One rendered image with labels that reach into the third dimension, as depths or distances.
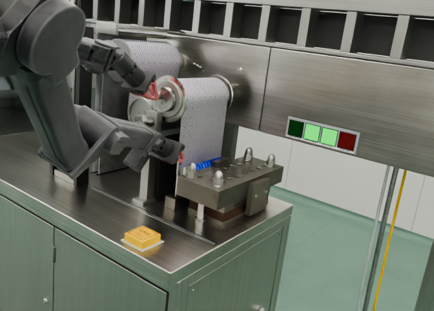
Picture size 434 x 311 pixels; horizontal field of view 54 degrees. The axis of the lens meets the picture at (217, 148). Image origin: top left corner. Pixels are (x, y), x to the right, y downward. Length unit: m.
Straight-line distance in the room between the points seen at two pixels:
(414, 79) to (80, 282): 1.17
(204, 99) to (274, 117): 0.27
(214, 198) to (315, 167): 2.87
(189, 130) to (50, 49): 0.98
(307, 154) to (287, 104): 2.61
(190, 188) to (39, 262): 0.61
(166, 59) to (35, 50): 1.19
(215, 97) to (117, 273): 0.64
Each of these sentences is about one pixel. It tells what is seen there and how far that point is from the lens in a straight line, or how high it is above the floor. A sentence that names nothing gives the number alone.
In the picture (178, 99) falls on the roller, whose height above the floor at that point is 1.26.
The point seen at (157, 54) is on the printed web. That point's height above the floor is 1.37.
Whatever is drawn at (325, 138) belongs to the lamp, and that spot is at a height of 1.18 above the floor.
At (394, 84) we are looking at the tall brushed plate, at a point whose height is 1.38.
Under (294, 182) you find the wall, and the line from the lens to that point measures 4.21.
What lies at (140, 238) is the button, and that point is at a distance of 1.18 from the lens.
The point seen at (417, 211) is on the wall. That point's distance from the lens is 3.90.
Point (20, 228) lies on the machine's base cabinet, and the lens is 1.68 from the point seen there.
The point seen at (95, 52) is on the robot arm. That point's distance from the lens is 1.19.
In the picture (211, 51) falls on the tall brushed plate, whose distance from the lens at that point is 1.67.
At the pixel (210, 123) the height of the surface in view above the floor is 1.17.
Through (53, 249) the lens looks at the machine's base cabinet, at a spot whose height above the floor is 0.74.
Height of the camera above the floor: 1.48
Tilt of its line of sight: 15 degrees down
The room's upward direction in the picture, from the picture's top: 7 degrees clockwise
